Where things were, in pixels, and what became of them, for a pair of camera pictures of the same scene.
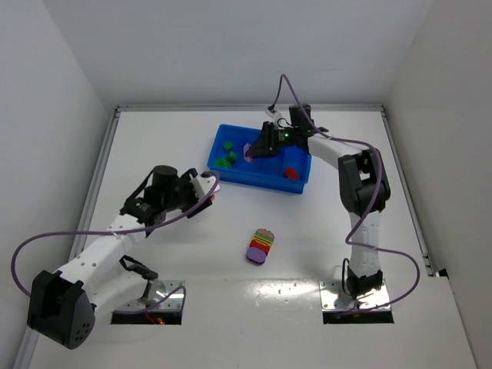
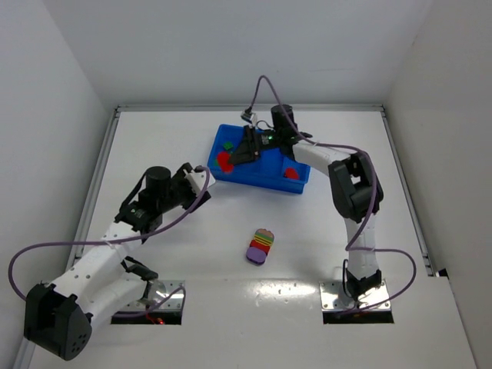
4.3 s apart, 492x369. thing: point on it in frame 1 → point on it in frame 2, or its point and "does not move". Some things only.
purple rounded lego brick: (255, 255) does not move
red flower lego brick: (291, 173) does not move
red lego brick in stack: (261, 246) does not move
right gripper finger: (265, 145) → (250, 147)
